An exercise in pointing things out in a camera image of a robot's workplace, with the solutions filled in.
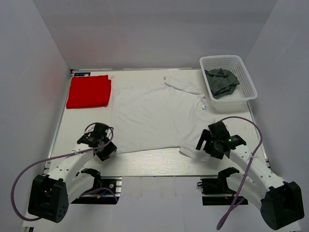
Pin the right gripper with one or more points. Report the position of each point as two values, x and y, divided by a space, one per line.
206 136

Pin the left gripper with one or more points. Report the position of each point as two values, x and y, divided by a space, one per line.
104 155

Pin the white t shirt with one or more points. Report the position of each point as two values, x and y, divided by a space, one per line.
168 115

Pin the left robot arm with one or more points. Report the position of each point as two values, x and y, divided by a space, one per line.
52 193

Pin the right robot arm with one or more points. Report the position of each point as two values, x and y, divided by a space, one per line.
280 203

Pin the white plastic basket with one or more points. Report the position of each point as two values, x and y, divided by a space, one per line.
243 92

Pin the dark grey t shirt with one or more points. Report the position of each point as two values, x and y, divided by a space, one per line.
221 82

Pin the folded red t shirt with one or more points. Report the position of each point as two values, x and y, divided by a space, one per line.
89 92

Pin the blue label sticker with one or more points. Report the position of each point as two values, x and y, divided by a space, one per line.
82 74

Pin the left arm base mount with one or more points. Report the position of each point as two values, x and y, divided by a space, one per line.
104 191

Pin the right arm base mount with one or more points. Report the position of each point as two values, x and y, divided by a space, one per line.
215 191

